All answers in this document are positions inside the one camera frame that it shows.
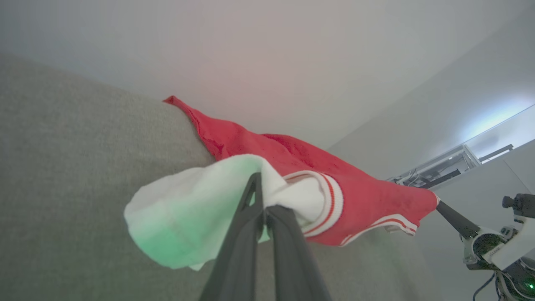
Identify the thin right arm cable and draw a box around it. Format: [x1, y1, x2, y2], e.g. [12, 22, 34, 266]
[472, 273, 499, 301]

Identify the grey fabric sofa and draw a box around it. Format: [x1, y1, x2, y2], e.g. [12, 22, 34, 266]
[0, 52, 443, 301]

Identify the red white striped jacket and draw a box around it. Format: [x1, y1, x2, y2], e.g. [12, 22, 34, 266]
[124, 95, 439, 271]

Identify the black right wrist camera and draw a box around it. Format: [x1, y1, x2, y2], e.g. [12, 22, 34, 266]
[502, 194, 535, 219]

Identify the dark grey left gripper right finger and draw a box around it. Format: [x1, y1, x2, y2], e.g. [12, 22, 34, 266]
[265, 205, 333, 301]

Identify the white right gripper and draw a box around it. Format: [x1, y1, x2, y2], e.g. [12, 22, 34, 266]
[436, 201, 535, 272]

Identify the metal frame fixture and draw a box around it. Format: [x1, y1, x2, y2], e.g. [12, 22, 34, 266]
[388, 144, 515, 189]

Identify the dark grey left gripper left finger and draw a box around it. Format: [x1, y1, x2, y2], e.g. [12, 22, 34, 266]
[199, 173, 265, 301]

